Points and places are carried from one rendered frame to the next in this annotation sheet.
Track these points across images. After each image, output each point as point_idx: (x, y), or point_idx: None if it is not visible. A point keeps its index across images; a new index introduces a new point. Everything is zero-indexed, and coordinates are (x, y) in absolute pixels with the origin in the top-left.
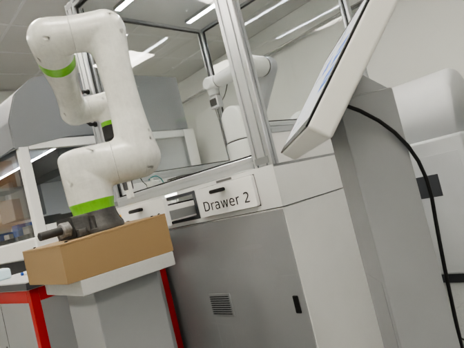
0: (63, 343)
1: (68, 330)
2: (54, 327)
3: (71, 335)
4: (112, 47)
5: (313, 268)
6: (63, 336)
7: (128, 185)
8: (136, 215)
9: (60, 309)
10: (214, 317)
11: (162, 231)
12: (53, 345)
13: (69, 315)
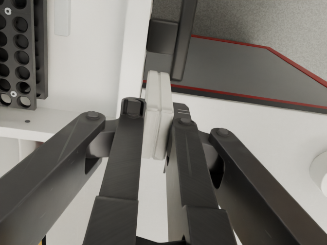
0: (302, 81)
1: (298, 84)
2: (322, 91)
3: (291, 80)
4: None
5: None
6: (303, 83)
7: (170, 99)
8: (142, 73)
9: (320, 97)
10: None
11: None
12: (317, 84)
13: (300, 90)
